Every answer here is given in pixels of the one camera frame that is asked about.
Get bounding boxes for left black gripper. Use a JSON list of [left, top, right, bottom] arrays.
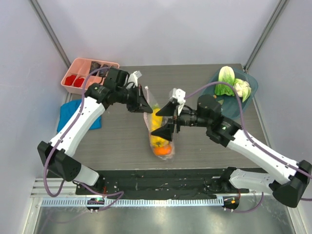
[[116, 84, 153, 114]]

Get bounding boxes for yellow mango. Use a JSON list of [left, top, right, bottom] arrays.
[[150, 108, 163, 132]]

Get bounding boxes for yellow bell pepper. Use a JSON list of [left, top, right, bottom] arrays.
[[149, 134, 170, 148]]

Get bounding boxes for clear zip top bag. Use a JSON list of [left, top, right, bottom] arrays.
[[142, 85, 176, 161]]

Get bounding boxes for orange tangerine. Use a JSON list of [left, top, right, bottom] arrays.
[[153, 144, 172, 156]]

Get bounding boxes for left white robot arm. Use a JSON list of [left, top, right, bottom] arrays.
[[38, 67, 152, 195]]

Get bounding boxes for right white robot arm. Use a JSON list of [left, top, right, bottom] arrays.
[[151, 95, 312, 208]]

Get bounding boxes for teal food tray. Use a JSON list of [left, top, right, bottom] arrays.
[[201, 68, 258, 119]]

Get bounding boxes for dark rolls in tray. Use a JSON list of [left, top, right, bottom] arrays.
[[89, 61, 113, 77]]

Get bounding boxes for pink divided tray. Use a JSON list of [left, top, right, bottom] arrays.
[[61, 58, 120, 95]]

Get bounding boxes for blue cloth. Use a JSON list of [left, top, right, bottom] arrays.
[[57, 99, 102, 134]]

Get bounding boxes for red items in tray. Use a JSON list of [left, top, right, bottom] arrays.
[[64, 75, 85, 88]]

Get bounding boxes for white cabbage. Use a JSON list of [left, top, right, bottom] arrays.
[[214, 66, 235, 96]]

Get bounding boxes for white cauliflower piece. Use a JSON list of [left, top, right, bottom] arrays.
[[234, 78, 252, 102]]

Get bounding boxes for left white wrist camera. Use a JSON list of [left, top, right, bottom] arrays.
[[125, 71, 142, 89]]

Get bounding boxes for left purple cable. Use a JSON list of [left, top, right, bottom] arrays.
[[43, 67, 125, 213]]

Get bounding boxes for purple cable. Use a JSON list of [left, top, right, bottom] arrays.
[[43, 67, 125, 213], [184, 82, 312, 213]]

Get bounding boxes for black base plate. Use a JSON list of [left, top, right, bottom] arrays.
[[46, 168, 269, 199]]

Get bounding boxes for slotted cable duct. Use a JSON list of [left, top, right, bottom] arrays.
[[41, 197, 224, 208]]

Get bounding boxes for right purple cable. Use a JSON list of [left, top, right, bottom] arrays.
[[184, 82, 312, 213]]

